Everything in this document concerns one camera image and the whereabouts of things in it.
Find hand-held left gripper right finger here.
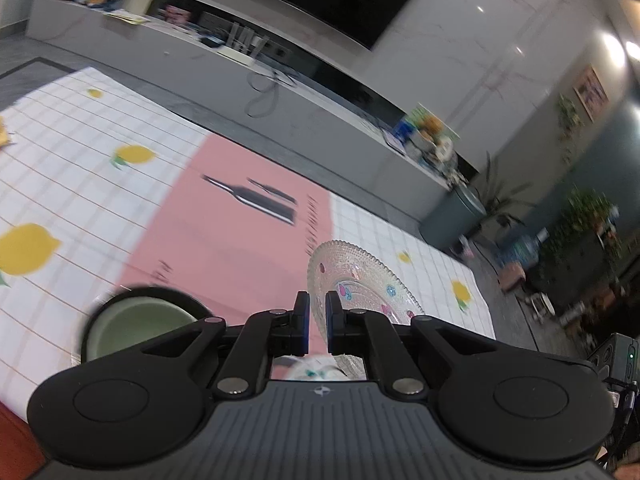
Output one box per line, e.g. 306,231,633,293
325,290,502,400

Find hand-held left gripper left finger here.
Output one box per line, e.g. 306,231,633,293
136,290,312,401

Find white patterned plate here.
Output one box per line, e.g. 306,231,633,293
285,354,349,382

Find large flowered glass plate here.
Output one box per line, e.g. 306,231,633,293
306,239,427,377

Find green ceramic bowl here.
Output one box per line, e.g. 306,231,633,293
91,298,197,361

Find stainless steel bowl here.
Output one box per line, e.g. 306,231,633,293
79,285,212,363

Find large leafy potted plant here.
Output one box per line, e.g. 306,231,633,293
539,187,628,306

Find pink stool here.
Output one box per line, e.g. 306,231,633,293
499,263,527,293

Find blue plastic water bottle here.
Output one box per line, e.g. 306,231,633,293
499,227,550,267

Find grey trash bin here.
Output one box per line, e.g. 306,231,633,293
419,182,487,247

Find green houseplant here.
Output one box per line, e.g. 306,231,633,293
479,152,536,228

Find pile of toys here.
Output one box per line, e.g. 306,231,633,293
392,104,461,171

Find lemon print checked tablecloth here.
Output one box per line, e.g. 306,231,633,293
0,67,497,413

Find white router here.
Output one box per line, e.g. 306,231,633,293
218,22,267,65

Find orange chair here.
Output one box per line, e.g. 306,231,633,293
0,402,47,480

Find grey television cabinet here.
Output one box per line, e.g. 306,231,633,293
25,0,481,226

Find yellow papers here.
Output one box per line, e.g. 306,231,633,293
103,9,152,27

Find black cable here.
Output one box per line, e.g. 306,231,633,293
245,57,301,120

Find framed wall picture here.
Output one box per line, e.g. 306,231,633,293
573,66,610,123

